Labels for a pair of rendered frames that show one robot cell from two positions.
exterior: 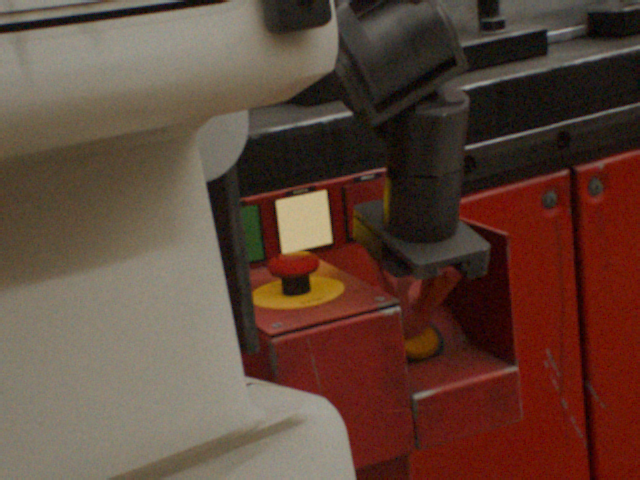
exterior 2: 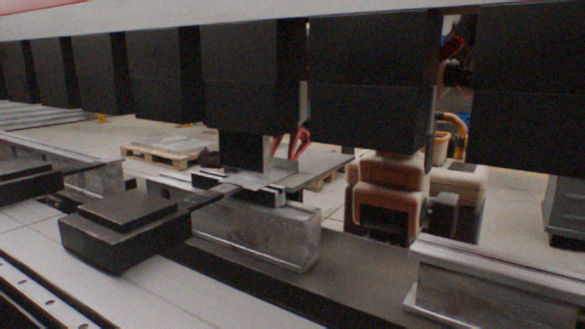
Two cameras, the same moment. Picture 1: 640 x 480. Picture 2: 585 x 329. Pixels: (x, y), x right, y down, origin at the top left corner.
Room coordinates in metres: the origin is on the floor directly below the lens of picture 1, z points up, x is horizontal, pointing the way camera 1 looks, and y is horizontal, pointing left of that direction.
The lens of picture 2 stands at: (1.22, 1.02, 1.21)
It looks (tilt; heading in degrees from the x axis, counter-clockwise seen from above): 16 degrees down; 244
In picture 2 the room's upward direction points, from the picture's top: straight up
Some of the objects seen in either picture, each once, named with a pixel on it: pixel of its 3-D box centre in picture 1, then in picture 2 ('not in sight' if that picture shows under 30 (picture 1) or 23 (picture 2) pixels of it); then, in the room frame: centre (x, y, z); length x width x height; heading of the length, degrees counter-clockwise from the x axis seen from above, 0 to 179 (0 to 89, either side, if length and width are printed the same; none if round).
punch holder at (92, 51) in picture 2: not in sight; (112, 74); (1.20, 0.11, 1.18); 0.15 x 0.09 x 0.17; 120
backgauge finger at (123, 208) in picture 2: not in sight; (173, 204); (1.15, 0.51, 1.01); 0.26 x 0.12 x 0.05; 30
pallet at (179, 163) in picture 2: not in sight; (174, 151); (0.49, -3.80, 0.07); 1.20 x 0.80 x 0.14; 119
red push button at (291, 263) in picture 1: (295, 278); not in sight; (0.89, 0.02, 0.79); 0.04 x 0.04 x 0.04
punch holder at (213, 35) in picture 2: not in sight; (254, 77); (1.00, 0.45, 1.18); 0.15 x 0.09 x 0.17; 120
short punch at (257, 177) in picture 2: not in sight; (244, 154); (1.01, 0.43, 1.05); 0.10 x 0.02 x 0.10; 120
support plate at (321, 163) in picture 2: not in sight; (290, 164); (0.88, 0.36, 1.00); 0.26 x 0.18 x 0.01; 30
